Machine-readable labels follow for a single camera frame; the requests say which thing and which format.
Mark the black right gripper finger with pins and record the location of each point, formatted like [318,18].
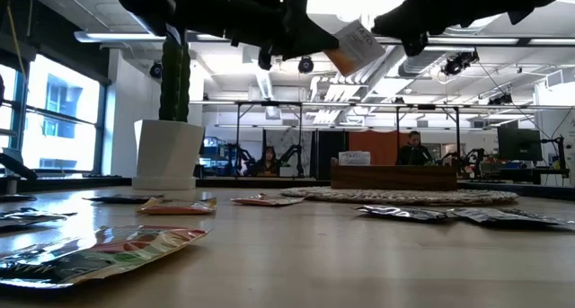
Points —
[400,20]
[415,43]

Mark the long overhead light bar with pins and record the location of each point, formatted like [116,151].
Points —
[90,37]

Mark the black background monitor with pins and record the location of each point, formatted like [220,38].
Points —
[519,144]

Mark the black ceiling camera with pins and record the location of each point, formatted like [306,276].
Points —
[305,64]
[156,70]

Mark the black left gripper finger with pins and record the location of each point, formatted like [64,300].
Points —
[301,50]
[310,32]

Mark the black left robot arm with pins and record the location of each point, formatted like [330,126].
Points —
[144,2]

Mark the orange partition panel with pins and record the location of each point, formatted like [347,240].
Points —
[373,144]

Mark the tall green cactus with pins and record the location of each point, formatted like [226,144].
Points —
[174,83]

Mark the background desk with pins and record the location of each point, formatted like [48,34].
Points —
[516,175]

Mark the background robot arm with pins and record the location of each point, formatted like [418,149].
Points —
[292,160]
[238,160]

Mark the black background workstation frame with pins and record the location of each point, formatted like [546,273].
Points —
[269,103]

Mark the round woven straw mat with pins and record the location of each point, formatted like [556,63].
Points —
[395,196]

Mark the yellow red tea packet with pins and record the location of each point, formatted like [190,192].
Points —
[177,207]
[112,254]
[267,200]

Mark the white hexagonal plant pot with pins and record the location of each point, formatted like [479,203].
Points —
[166,155]

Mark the wooden tea organizer box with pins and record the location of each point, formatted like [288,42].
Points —
[395,178]

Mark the large glass window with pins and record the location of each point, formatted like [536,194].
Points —
[63,119]

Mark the white ceiling light panel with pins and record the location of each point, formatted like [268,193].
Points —
[350,2]

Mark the silver ceiling duct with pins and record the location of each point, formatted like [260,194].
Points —
[418,63]

